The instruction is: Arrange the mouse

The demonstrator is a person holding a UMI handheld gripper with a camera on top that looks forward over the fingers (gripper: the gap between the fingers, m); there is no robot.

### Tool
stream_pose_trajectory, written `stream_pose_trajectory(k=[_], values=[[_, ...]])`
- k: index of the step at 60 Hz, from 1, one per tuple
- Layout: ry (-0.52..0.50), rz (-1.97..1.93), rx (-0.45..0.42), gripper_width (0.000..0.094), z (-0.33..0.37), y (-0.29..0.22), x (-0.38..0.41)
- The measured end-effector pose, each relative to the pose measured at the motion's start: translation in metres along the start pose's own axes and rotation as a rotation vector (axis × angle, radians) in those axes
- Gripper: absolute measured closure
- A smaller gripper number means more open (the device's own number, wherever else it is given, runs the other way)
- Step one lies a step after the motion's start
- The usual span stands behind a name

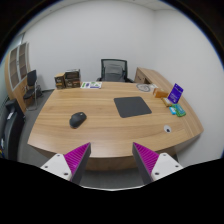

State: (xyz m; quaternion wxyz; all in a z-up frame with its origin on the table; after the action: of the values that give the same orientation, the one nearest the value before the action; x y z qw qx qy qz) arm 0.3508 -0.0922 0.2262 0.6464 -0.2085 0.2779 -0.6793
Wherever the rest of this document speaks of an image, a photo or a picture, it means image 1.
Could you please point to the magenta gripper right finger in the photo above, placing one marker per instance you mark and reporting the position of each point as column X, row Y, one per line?
column 153, row 166

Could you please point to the dark grey mouse pad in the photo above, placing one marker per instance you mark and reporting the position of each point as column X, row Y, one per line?
column 131, row 106

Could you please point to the large dark cardboard box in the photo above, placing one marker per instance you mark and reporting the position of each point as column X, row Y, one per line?
column 72, row 78

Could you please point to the wooden bookshelf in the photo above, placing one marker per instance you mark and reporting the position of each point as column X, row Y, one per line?
column 16, row 68

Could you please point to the purple standing sign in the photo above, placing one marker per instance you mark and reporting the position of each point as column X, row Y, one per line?
column 175, row 94

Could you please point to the black visitor chair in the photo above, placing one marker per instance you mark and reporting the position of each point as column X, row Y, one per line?
column 32, row 89

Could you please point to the grey mesh office chair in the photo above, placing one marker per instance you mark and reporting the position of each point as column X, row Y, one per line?
column 114, row 70

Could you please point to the black computer mouse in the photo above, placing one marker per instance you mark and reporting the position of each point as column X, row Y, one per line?
column 77, row 119

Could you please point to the green tissue packet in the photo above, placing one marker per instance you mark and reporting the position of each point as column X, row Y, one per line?
column 179, row 110

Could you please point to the desk cable grommet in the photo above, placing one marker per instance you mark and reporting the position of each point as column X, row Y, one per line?
column 167, row 129

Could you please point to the wooden office desk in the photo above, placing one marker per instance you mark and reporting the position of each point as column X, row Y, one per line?
column 111, row 136

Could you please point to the round white plate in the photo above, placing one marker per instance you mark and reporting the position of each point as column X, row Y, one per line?
column 143, row 87

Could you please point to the blue small packet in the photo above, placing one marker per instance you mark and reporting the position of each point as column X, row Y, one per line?
column 172, row 110

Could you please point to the small brown cardboard box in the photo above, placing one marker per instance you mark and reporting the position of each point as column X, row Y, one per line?
column 60, row 81

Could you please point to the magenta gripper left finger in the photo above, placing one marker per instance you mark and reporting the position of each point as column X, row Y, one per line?
column 70, row 166

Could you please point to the black chair at left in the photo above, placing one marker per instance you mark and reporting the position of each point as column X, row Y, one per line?
column 11, row 125

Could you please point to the wooden side cabinet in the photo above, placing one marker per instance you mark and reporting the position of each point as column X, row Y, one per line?
column 148, row 76

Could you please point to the white green booklet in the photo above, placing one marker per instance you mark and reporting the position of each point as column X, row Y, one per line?
column 91, row 85

